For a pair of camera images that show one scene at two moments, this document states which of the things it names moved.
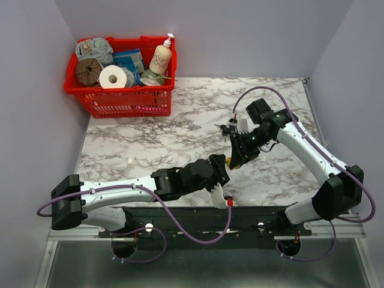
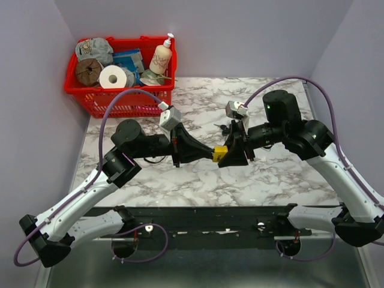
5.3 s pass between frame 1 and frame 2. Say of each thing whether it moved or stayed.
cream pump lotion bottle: stayed
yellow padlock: moved
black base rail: stayed
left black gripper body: moved
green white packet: stayed
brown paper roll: stayed
